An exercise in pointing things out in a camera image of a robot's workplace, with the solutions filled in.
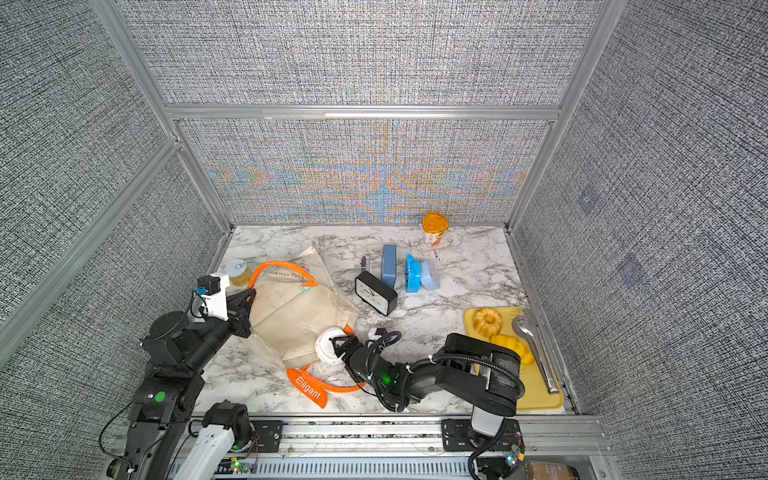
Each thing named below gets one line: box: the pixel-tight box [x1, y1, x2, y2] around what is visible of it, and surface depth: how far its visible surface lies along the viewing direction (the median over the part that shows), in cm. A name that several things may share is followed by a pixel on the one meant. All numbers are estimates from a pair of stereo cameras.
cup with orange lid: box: [422, 212, 449, 247], surface depth 112 cm
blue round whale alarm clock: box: [405, 252, 421, 293], surface depth 96 cm
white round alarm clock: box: [315, 326, 348, 366], surface depth 85 cm
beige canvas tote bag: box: [249, 245, 366, 408], surface depth 88 cm
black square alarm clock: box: [354, 270, 398, 317], surface depth 94 cm
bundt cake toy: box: [473, 308, 503, 338], surface depth 92 cm
